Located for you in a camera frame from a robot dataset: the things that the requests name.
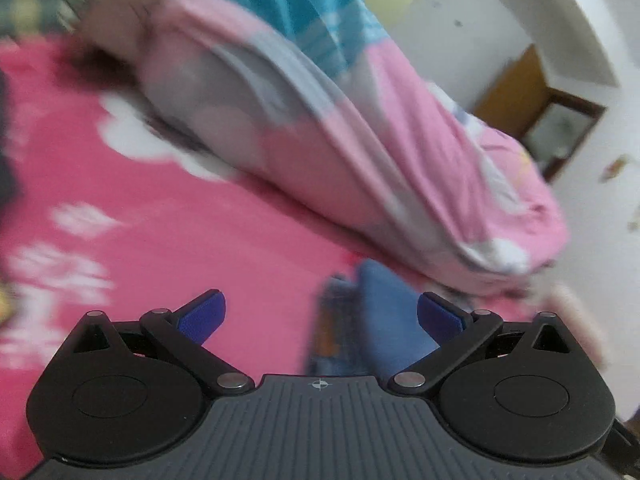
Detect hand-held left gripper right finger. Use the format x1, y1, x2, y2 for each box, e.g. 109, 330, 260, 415
390, 290, 577, 396

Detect pink grey quilt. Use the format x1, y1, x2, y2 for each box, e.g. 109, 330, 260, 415
75, 0, 571, 296

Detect blue denim jeans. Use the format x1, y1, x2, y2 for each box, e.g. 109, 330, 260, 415
302, 259, 476, 376

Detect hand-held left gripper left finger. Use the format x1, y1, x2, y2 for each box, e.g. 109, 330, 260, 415
67, 288, 253, 396

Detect wooden door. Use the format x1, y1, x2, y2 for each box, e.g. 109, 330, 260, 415
472, 44, 608, 183

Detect pink floral bed sheet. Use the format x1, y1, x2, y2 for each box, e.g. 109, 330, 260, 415
0, 35, 541, 480

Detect beige wall sticker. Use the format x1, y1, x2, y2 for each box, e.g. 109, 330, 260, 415
600, 155, 632, 182

